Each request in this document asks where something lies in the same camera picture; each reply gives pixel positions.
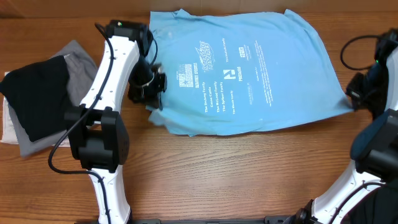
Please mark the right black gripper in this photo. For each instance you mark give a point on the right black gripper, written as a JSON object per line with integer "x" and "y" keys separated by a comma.
{"x": 355, "y": 91}

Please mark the black garment at right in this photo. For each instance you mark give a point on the black garment at right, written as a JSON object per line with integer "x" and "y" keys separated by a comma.
{"x": 375, "y": 152}

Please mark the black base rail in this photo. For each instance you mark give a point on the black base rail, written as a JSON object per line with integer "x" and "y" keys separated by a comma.
{"x": 211, "y": 221}

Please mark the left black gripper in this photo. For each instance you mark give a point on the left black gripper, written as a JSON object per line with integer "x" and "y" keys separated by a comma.
{"x": 153, "y": 94}

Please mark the grey folded garment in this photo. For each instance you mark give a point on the grey folded garment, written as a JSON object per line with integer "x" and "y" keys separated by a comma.
{"x": 82, "y": 70}

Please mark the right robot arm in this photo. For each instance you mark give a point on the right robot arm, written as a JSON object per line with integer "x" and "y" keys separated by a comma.
{"x": 352, "y": 187}

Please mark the white folded garment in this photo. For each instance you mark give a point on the white folded garment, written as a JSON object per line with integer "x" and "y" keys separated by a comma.
{"x": 17, "y": 136}

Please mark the light blue printed t-shirt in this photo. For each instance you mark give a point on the light blue printed t-shirt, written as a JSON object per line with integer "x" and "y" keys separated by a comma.
{"x": 243, "y": 73}

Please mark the black folded garment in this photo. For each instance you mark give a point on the black folded garment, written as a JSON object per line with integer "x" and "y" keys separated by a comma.
{"x": 38, "y": 94}

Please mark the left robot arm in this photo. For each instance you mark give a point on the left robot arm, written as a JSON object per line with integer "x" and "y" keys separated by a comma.
{"x": 95, "y": 129}

